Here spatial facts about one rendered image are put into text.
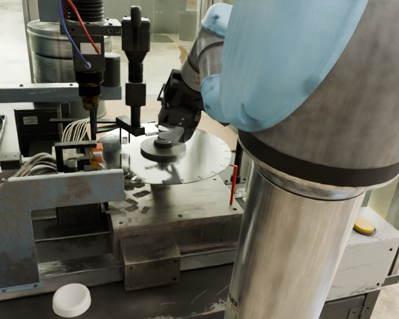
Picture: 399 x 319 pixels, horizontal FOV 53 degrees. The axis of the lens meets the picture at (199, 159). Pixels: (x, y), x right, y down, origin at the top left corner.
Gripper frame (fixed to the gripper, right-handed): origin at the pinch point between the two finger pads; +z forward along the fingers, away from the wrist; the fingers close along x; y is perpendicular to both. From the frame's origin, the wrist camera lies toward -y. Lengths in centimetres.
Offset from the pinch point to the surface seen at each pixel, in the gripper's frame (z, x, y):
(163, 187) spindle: 11.5, 6.2, 0.1
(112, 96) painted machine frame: 11.1, -20.0, 13.8
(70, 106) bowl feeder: 52, -48, 23
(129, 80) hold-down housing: -10.5, -5.6, 13.5
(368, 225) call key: -12.7, 23.9, -35.9
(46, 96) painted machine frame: 13.0, -17.6, 30.1
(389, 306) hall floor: 77, 17, -127
